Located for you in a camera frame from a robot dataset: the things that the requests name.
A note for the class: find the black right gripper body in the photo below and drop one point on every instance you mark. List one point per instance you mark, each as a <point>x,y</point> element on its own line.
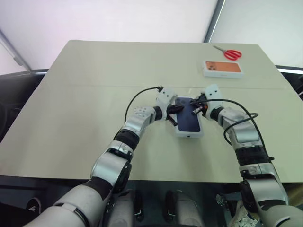
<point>202,108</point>

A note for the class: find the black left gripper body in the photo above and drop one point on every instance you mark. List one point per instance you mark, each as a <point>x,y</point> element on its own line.
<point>171,111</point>

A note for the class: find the dark blue smartphone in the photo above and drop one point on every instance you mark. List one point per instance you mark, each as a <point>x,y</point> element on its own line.
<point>188,120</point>

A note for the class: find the white phone box base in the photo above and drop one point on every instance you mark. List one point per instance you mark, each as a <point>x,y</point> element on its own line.
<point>189,135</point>

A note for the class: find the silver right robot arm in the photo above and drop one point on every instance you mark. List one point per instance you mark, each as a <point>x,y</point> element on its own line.
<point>243,132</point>

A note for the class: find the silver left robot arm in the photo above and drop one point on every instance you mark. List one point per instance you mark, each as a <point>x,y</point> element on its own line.
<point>106,168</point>

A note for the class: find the white box with orange phone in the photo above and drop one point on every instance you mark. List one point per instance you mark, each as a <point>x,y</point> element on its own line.
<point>223,68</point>

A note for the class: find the black robot pelvis part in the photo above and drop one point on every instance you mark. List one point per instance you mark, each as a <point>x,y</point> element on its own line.
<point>139,201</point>

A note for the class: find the grey rounded right robot leg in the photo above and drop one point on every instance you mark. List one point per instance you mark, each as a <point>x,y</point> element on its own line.
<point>183,210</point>

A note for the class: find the grey rounded robot leg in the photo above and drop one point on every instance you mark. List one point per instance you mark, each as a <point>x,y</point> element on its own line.
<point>183,210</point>
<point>123,210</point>

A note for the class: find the dark furniture with white strip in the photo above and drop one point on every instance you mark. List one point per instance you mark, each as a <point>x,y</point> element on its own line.
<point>293,80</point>

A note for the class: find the grey rounded left robot leg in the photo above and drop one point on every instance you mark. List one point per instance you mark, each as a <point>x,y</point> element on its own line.
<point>123,210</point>

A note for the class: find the white crumpled cloth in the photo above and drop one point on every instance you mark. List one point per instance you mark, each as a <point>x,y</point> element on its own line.
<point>245,217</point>

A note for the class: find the black furniture beside table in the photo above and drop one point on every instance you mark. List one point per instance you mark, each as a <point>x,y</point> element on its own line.
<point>16,89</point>

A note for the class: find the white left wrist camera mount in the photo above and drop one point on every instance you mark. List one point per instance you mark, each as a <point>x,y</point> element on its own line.
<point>165,94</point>

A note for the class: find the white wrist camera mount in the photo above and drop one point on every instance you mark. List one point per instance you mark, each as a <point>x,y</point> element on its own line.
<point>165,94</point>
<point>213,91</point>

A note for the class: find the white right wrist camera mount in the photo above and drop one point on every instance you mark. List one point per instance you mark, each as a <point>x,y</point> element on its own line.
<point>213,91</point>

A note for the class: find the dark window frame post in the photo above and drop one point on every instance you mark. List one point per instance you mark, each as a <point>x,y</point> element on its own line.
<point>214,19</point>

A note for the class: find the grey slanted frame post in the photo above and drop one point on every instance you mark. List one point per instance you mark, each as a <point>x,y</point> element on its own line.
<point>16,58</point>

